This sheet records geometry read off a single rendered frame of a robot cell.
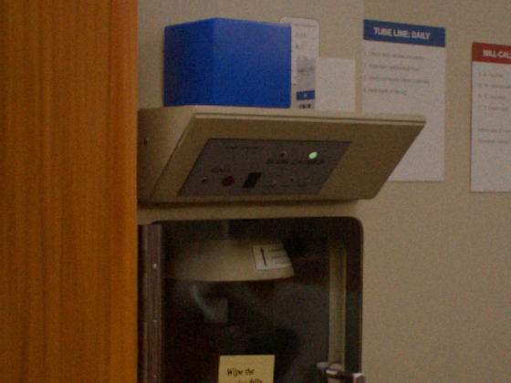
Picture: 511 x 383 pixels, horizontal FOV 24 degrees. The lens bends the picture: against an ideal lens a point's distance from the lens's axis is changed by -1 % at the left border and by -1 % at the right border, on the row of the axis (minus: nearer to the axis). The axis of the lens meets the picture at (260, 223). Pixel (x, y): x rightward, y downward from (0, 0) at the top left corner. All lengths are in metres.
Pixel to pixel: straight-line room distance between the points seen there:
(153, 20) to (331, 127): 0.22
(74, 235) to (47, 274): 0.08
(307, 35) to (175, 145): 0.28
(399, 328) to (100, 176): 1.04
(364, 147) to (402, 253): 0.77
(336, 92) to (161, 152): 0.22
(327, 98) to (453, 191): 0.89
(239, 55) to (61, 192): 0.23
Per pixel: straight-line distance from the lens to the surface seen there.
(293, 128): 1.27
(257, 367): 1.38
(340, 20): 1.46
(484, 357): 2.29
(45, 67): 1.30
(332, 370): 1.45
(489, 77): 2.26
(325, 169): 1.36
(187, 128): 1.21
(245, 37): 1.24
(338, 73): 1.34
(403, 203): 2.11
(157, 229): 1.29
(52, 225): 1.29
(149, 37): 1.30
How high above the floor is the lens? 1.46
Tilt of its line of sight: 3 degrees down
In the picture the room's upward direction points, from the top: straight up
